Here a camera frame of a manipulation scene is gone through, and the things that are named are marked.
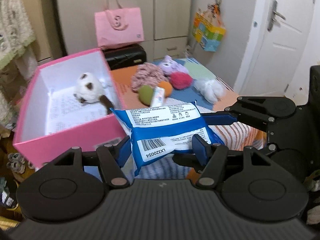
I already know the colourful patchwork blanket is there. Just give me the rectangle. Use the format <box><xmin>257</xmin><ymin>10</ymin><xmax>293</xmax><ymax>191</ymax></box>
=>
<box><xmin>82</xmin><ymin>56</ymin><xmax>266</xmax><ymax>183</ymax></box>

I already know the cream knitted cardigan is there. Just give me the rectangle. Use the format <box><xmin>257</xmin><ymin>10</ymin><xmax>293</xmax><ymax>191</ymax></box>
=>
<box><xmin>1</xmin><ymin>0</ymin><xmax>38</xmax><ymax>130</ymax></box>

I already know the white cat plush toy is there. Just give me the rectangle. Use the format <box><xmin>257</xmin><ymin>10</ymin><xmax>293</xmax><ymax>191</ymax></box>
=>
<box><xmin>73</xmin><ymin>73</ymin><xmax>114</xmax><ymax>114</ymax></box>

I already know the silver door handle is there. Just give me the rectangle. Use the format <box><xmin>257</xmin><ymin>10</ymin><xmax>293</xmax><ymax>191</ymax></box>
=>
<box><xmin>267</xmin><ymin>0</ymin><xmax>286</xmax><ymax>32</ymax></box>

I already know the orange makeup sponge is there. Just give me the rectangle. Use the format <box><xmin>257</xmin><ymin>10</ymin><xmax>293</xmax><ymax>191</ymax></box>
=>
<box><xmin>158</xmin><ymin>81</ymin><xmax>173</xmax><ymax>98</ymax></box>

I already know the green makeup sponge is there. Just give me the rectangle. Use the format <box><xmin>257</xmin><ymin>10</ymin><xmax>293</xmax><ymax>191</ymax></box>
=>
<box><xmin>138</xmin><ymin>85</ymin><xmax>153</xmax><ymax>106</ymax></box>

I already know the white door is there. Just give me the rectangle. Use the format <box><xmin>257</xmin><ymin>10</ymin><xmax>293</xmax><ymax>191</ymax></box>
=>
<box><xmin>240</xmin><ymin>0</ymin><xmax>315</xmax><ymax>96</ymax></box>

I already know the beige tall cabinet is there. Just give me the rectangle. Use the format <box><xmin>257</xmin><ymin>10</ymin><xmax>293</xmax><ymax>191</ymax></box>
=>
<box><xmin>22</xmin><ymin>0</ymin><xmax>62</xmax><ymax>64</ymax></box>

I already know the pink tote bag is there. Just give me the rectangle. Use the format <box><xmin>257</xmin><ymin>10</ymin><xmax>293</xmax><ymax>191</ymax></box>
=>
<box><xmin>94</xmin><ymin>0</ymin><xmax>145</xmax><ymax>49</ymax></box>

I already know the pink cardboard storage box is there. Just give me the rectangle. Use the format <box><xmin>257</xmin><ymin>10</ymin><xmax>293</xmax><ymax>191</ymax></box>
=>
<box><xmin>13</xmin><ymin>48</ymin><xmax>126</xmax><ymax>168</ymax></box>

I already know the magenta fluffy pom pom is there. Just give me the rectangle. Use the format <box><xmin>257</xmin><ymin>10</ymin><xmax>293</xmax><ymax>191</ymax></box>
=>
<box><xmin>170</xmin><ymin>72</ymin><xmax>193</xmax><ymax>90</ymax></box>

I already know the blue wet wipes pack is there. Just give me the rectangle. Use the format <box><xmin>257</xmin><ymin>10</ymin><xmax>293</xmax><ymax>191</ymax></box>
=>
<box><xmin>109</xmin><ymin>101</ymin><xmax>225</xmax><ymax>177</ymax></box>

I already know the grey three-door wardrobe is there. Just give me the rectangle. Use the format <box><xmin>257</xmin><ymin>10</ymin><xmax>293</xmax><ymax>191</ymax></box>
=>
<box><xmin>56</xmin><ymin>0</ymin><xmax>191</xmax><ymax>61</ymax></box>

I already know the purple Kuromi plush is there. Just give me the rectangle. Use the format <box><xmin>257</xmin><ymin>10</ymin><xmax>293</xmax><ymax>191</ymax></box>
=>
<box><xmin>158</xmin><ymin>55</ymin><xmax>189</xmax><ymax>76</ymax></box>

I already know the pink floral scrunchie cloth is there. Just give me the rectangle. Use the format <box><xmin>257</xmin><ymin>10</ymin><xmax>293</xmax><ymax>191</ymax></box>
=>
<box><xmin>131</xmin><ymin>62</ymin><xmax>168</xmax><ymax>92</ymax></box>

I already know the black suitcase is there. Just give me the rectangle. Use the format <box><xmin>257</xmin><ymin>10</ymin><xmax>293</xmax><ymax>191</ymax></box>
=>
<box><xmin>103</xmin><ymin>44</ymin><xmax>147</xmax><ymax>70</ymax></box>

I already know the colourful paper gift bag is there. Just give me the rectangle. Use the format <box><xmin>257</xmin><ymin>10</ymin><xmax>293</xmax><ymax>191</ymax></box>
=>
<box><xmin>192</xmin><ymin>0</ymin><xmax>226</xmax><ymax>52</ymax></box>

